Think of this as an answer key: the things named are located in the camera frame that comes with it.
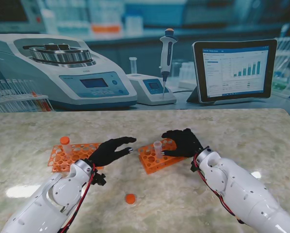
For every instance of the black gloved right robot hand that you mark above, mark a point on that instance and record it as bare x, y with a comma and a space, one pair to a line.
183, 145

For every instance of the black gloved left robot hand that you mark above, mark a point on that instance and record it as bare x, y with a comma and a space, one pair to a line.
106, 153

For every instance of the clear plastic test tube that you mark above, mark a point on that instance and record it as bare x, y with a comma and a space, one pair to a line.
157, 148
68, 150

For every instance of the orange screw cap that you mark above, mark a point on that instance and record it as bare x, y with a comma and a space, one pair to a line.
64, 140
130, 198

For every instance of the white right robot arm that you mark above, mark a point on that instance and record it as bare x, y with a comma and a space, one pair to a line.
244, 191

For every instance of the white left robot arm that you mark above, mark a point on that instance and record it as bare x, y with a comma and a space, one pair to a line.
50, 201

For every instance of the orange test tube rack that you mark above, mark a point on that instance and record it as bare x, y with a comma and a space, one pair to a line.
86, 153
149, 160

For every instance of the printed laboratory backdrop poster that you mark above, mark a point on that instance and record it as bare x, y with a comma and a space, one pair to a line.
145, 48

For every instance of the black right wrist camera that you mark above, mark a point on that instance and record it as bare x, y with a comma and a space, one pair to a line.
194, 167

